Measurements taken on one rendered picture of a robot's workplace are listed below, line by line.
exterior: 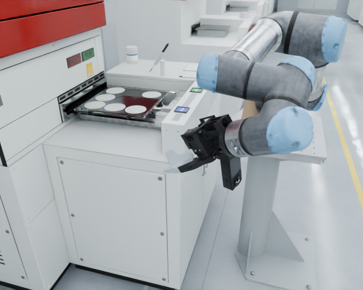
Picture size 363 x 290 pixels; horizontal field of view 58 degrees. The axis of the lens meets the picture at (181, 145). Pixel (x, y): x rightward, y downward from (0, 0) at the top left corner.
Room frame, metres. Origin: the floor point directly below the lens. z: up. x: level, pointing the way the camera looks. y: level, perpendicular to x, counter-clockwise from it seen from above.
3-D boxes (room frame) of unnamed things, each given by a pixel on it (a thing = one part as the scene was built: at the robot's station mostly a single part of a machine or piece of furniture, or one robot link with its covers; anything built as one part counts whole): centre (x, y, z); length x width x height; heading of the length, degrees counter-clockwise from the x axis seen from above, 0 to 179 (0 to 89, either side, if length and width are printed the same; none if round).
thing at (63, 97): (1.62, 0.50, 0.96); 0.44 x 0.01 x 0.02; 164
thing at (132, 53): (2.07, 0.31, 1.01); 0.07 x 0.07 x 0.10
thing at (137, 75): (1.92, 0.09, 0.89); 0.62 x 0.35 x 0.14; 74
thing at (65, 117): (1.62, 0.50, 0.89); 0.44 x 0.02 x 0.10; 164
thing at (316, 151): (1.40, -0.44, 0.75); 0.45 x 0.44 x 0.13; 73
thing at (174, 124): (1.41, -0.04, 0.89); 0.55 x 0.09 x 0.14; 164
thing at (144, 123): (1.44, 0.27, 0.84); 0.50 x 0.02 x 0.03; 74
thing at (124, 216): (1.62, 0.17, 0.41); 0.97 x 0.64 x 0.82; 164
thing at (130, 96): (1.57, 0.29, 0.90); 0.34 x 0.34 x 0.01; 74
